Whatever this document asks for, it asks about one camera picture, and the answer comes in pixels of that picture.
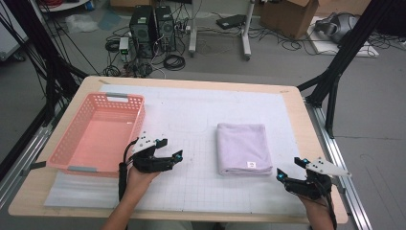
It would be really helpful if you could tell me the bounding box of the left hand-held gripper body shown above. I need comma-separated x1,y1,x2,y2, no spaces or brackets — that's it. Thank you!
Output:
130,130,175,174

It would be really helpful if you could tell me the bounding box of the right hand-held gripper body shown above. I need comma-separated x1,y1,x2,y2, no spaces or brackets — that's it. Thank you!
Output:
282,156,352,201

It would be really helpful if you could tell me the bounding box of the lilac printed towel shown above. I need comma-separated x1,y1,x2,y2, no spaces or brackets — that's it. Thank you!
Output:
215,123,274,176

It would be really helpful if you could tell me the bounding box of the pink plastic basket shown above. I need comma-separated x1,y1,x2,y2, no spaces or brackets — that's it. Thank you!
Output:
46,91,147,179

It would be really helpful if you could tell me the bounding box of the person's left hand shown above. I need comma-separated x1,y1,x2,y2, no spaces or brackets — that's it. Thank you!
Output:
125,166,161,201

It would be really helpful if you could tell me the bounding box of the person's right hand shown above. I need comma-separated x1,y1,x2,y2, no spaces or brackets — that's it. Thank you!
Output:
298,195,335,225

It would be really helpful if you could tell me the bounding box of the white grid mat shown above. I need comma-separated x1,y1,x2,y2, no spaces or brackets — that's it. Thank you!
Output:
43,83,307,216

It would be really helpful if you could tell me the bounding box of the small white box green light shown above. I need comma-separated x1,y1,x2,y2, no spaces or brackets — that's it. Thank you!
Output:
118,36,130,62

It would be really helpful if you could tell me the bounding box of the black computer tower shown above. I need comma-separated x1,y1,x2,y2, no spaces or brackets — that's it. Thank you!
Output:
128,5,158,59
154,5,177,53

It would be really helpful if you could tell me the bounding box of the white foam board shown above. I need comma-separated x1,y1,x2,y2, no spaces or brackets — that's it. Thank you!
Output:
306,15,380,58

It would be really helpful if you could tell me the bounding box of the teal plastic sheet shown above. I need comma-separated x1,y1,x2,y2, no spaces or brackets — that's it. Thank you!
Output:
97,11,123,32

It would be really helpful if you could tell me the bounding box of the black flat box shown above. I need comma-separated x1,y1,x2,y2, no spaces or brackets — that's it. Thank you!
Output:
215,13,247,31

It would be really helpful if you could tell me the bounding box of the grey rounded device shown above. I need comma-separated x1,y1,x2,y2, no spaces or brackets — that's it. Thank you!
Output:
314,11,362,44

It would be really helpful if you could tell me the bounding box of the open cardboard box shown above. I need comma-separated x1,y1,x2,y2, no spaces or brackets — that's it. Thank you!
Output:
259,0,320,40

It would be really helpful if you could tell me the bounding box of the closed cardboard box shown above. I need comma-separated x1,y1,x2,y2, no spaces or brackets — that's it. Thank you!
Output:
109,0,157,9
315,0,372,17

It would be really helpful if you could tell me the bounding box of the clear plastic bag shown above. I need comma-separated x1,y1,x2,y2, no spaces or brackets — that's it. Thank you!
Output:
65,12,99,35

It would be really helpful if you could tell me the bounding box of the round white table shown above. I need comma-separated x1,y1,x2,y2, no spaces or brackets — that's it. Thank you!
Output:
37,0,90,13

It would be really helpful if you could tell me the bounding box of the white cabinet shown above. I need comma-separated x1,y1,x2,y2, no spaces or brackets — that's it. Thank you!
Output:
0,0,30,61

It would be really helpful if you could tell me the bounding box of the grey metal bracket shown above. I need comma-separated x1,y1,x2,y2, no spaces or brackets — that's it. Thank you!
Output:
20,160,48,177
331,175,348,195

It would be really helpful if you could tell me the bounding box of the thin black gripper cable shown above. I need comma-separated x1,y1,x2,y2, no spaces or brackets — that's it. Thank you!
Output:
319,178,339,230

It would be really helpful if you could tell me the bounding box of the aluminium rail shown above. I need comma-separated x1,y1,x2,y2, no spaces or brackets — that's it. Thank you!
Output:
304,97,373,230
0,106,63,209

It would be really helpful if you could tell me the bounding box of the tangle of black floor cables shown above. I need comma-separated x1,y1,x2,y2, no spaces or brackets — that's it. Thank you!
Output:
102,18,192,80

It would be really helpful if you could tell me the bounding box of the coiled black cable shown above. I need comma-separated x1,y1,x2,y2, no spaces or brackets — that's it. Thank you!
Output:
163,54,187,72

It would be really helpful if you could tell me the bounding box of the black frame post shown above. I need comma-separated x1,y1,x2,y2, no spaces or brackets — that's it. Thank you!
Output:
0,0,90,127
296,0,406,140

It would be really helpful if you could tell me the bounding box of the white stand frame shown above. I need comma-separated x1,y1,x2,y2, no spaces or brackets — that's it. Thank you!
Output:
188,0,257,61

